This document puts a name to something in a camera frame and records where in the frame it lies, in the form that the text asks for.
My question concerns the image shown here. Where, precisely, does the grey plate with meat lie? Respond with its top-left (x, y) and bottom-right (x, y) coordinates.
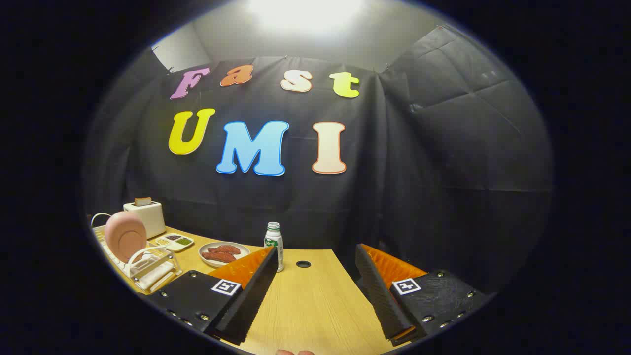
top-left (199, 242), bottom-right (251, 268)

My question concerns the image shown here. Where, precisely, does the pink plate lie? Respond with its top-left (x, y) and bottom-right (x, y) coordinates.
top-left (104, 211), bottom-right (147, 263)

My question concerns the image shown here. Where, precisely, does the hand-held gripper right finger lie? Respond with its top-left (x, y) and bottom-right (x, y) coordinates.
top-left (355, 243), bottom-right (493, 346)

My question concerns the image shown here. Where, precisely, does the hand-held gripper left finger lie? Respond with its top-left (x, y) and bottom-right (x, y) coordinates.
top-left (148, 246), bottom-right (279, 346)

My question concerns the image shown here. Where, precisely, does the white toaster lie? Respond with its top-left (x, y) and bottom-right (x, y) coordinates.
top-left (123, 200), bottom-right (167, 240)

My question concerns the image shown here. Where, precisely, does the white wire dish rack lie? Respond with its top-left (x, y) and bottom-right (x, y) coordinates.
top-left (90, 213), bottom-right (183, 292)

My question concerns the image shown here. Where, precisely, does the white divided condiment dish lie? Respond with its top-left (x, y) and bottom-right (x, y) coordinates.
top-left (154, 233), bottom-right (195, 252)

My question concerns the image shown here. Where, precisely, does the white drink bottle green label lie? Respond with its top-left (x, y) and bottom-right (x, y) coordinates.
top-left (264, 222), bottom-right (285, 273)

